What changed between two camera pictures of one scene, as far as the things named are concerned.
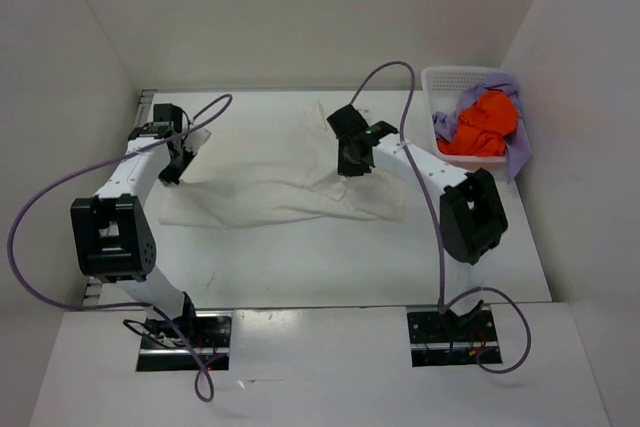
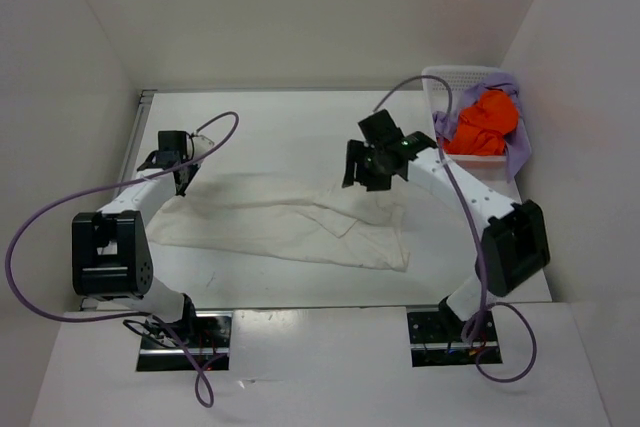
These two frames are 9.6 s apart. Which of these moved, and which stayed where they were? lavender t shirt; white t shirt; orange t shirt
Moved: white t shirt
Stayed: orange t shirt; lavender t shirt
